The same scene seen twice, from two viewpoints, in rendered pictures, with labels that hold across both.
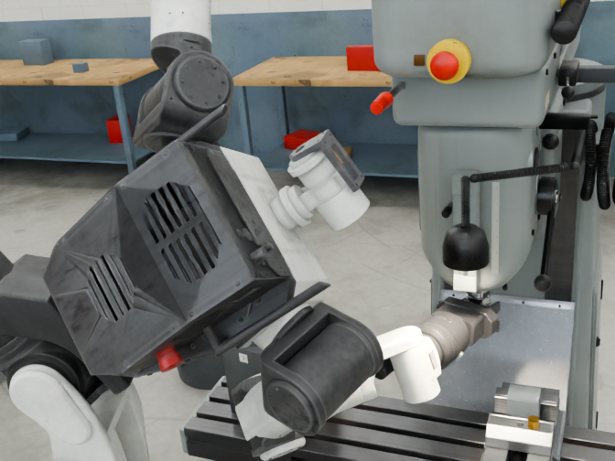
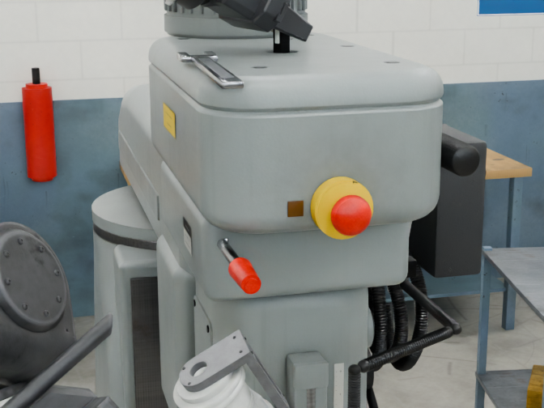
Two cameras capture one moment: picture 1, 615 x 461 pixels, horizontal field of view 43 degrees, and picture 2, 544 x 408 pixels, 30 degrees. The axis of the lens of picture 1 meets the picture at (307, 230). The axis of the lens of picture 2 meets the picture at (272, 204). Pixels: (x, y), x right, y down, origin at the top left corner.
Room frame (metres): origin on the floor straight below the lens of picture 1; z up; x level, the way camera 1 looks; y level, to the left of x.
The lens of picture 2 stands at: (0.37, 0.43, 2.02)
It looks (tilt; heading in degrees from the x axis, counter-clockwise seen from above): 15 degrees down; 322
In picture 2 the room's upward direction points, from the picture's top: straight up
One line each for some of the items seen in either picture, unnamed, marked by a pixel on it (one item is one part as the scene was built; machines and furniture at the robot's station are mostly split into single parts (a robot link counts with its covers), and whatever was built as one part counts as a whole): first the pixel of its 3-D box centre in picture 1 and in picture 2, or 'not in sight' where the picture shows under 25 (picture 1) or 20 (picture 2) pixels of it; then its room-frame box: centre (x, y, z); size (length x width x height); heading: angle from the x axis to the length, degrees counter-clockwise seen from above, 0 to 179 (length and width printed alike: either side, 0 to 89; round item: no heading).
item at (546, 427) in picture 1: (519, 434); not in sight; (1.22, -0.37, 1.00); 0.12 x 0.06 x 0.04; 67
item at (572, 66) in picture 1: (565, 79); not in sight; (1.31, -0.46, 1.66); 0.12 x 0.04 x 0.04; 156
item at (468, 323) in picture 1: (453, 329); not in sight; (1.24, -0.25, 1.23); 0.13 x 0.12 x 0.10; 48
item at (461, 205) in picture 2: not in sight; (438, 195); (1.45, -0.74, 1.62); 0.20 x 0.09 x 0.21; 156
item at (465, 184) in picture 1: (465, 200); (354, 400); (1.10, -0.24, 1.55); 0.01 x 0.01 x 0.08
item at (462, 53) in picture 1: (448, 61); (342, 207); (1.09, -0.22, 1.76); 0.06 x 0.02 x 0.06; 66
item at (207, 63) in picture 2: not in sight; (211, 67); (1.20, -0.14, 1.89); 0.24 x 0.04 x 0.01; 154
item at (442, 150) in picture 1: (479, 193); (282, 380); (1.31, -0.32, 1.47); 0.21 x 0.19 x 0.32; 66
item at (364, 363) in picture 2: (524, 172); (411, 346); (1.10, -0.34, 1.58); 0.17 x 0.01 x 0.01; 94
